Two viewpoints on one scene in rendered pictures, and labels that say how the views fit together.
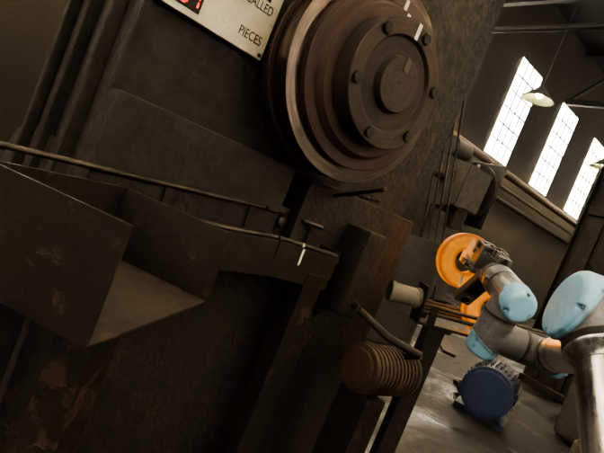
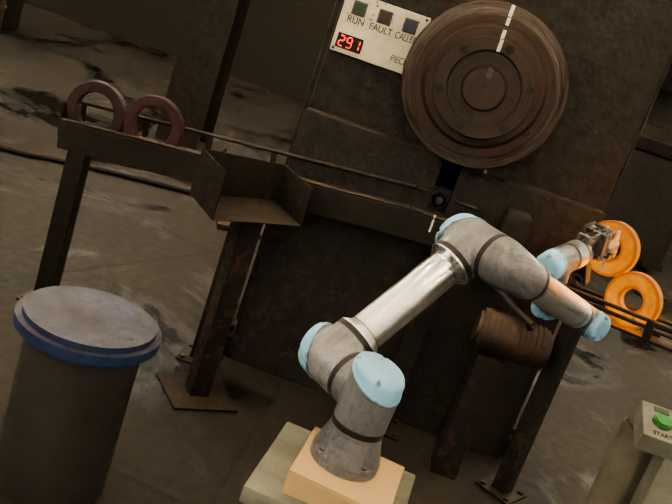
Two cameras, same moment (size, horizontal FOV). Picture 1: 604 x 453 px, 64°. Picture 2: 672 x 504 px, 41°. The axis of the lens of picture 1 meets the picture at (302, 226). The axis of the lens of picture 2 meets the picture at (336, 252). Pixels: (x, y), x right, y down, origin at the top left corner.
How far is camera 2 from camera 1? 1.95 m
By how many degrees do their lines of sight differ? 45
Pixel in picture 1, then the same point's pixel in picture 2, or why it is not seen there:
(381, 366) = (489, 324)
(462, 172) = not seen: outside the picture
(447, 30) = (634, 15)
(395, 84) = (479, 88)
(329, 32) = (429, 56)
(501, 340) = not seen: hidden behind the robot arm
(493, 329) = not seen: hidden behind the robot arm
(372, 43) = (451, 62)
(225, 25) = (379, 57)
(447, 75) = (645, 59)
